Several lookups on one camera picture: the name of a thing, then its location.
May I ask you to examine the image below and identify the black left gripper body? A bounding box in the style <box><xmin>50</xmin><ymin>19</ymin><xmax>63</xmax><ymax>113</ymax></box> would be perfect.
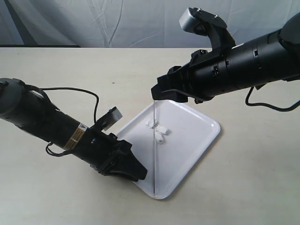
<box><xmin>72</xmin><ymin>129</ymin><xmax>131</xmax><ymax>176</ymax></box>

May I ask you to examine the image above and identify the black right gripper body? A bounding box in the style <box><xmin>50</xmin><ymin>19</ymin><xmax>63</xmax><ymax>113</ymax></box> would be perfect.
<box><xmin>157</xmin><ymin>49</ymin><xmax>225</xmax><ymax>104</ymax></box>

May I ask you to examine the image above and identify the thin metal skewer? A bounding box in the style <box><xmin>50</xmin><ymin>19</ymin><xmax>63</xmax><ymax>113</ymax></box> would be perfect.
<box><xmin>153</xmin><ymin>100</ymin><xmax>156</xmax><ymax>196</ymax></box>

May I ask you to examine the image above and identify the white foam piece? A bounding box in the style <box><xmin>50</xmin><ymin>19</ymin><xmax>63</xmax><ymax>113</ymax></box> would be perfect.
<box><xmin>145</xmin><ymin>119</ymin><xmax>158</xmax><ymax>129</ymax></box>
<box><xmin>156</xmin><ymin>125</ymin><xmax>170</xmax><ymax>135</ymax></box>
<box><xmin>155</xmin><ymin>132</ymin><xmax>164</xmax><ymax>144</ymax></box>

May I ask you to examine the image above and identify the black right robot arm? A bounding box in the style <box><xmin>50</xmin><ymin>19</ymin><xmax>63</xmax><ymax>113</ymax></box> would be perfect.
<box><xmin>151</xmin><ymin>7</ymin><xmax>300</xmax><ymax>103</ymax></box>

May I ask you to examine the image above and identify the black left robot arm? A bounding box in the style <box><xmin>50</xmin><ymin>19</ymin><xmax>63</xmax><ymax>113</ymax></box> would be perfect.
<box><xmin>0</xmin><ymin>78</ymin><xmax>148</xmax><ymax>182</ymax></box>

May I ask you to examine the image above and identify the white plastic tray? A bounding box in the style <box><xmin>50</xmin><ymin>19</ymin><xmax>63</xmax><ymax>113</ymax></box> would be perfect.
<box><xmin>117</xmin><ymin>100</ymin><xmax>221</xmax><ymax>200</ymax></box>

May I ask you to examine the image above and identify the white backdrop curtain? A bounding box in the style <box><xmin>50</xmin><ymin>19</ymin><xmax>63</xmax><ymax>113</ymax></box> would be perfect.
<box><xmin>0</xmin><ymin>0</ymin><xmax>300</xmax><ymax>48</ymax></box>

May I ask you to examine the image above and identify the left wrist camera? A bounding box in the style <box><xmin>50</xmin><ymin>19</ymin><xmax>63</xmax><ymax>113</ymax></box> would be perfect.
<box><xmin>92</xmin><ymin>106</ymin><xmax>123</xmax><ymax>132</ymax></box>

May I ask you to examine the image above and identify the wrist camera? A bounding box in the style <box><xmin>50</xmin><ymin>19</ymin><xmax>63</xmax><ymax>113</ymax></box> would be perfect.
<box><xmin>92</xmin><ymin>106</ymin><xmax>123</xmax><ymax>132</ymax></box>
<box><xmin>179</xmin><ymin>7</ymin><xmax>236</xmax><ymax>50</ymax></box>

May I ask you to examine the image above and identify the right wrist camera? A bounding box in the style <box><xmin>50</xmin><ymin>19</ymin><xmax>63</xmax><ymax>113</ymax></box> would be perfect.
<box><xmin>179</xmin><ymin>7</ymin><xmax>236</xmax><ymax>50</ymax></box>

